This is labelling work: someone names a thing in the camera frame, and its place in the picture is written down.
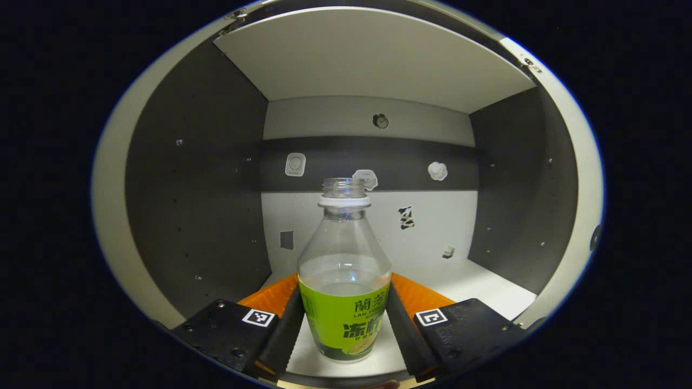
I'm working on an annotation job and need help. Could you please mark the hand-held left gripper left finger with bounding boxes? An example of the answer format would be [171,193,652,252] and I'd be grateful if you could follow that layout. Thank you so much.
[170,272,308,381]

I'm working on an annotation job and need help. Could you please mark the clear bottle with green label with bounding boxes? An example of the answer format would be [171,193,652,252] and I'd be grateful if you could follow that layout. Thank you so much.
[297,177,393,364]

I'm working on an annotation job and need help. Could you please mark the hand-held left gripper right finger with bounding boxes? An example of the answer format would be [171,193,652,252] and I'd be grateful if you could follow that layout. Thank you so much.
[384,272,534,384]

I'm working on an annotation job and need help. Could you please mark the white cabinet shelf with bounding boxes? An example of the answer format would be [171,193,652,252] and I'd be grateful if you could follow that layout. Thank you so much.
[212,6,537,115]

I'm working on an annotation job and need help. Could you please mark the white and gray cabinet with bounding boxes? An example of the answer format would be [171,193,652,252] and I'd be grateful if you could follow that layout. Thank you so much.
[124,0,579,389]

